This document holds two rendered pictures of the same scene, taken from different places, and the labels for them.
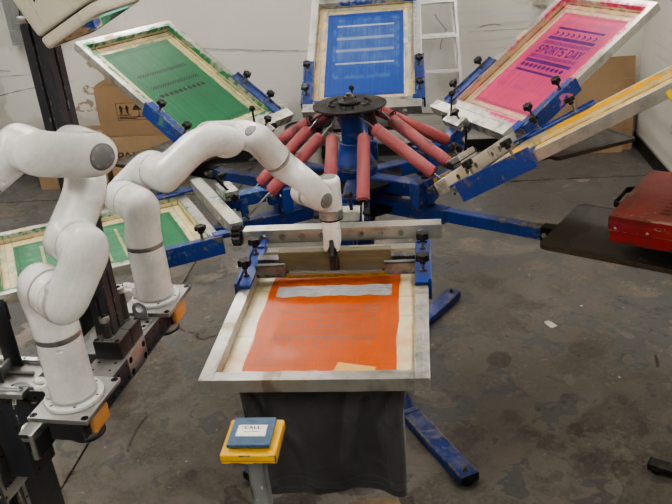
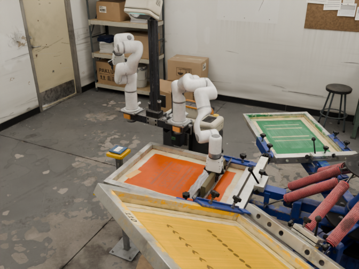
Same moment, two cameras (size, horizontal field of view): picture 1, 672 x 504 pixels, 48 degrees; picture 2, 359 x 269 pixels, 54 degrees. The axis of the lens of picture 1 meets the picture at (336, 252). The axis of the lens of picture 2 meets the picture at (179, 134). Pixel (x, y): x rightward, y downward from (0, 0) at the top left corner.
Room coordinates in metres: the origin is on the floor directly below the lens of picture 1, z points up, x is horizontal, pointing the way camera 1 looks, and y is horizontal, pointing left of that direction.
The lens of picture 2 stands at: (2.54, -1.80, 2.22)
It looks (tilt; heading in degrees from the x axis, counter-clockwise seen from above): 26 degrees down; 108
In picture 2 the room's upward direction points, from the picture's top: straight up
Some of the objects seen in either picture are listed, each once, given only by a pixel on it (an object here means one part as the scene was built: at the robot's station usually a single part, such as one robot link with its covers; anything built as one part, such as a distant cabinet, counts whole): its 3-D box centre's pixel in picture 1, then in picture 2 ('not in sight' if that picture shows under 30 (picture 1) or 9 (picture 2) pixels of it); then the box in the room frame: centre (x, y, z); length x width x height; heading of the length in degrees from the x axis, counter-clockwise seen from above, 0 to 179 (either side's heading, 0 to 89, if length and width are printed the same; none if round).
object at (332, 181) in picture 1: (317, 194); (213, 140); (2.17, 0.04, 1.25); 0.15 x 0.10 x 0.11; 128
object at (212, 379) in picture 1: (329, 307); (181, 175); (1.97, 0.04, 0.97); 0.79 x 0.58 x 0.04; 172
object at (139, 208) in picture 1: (137, 215); (180, 90); (1.82, 0.50, 1.37); 0.13 x 0.10 x 0.16; 38
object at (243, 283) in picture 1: (252, 271); (231, 163); (2.25, 0.28, 0.97); 0.30 x 0.05 x 0.07; 172
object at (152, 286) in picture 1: (145, 271); (180, 110); (1.81, 0.50, 1.21); 0.16 x 0.13 x 0.15; 77
